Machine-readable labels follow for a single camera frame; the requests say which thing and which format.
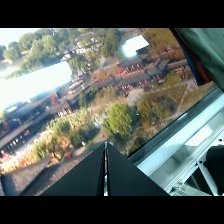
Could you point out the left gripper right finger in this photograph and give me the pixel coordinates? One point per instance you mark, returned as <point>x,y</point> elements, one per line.
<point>130,176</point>

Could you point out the red garment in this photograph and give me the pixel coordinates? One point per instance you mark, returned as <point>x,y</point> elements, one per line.
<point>202,71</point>

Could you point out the blue garment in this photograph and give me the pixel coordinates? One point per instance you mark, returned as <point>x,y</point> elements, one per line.
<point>186,50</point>

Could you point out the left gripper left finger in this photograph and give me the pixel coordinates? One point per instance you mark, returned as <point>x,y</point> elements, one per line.
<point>83,176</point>

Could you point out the green garment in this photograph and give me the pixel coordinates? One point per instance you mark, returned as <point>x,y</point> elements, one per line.
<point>206,50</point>

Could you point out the silver frame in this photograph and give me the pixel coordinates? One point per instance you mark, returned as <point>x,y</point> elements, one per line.
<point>180,146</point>

